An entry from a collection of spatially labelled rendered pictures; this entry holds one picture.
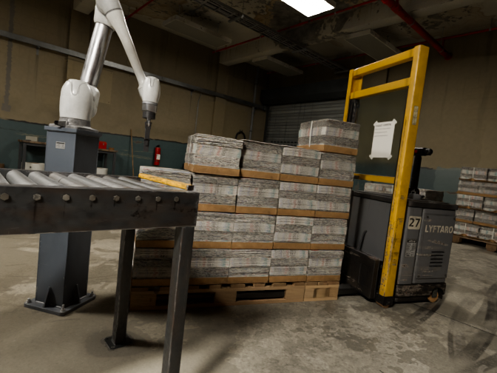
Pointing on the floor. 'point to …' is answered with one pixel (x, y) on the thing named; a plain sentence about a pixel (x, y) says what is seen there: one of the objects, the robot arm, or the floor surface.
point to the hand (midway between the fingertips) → (146, 146)
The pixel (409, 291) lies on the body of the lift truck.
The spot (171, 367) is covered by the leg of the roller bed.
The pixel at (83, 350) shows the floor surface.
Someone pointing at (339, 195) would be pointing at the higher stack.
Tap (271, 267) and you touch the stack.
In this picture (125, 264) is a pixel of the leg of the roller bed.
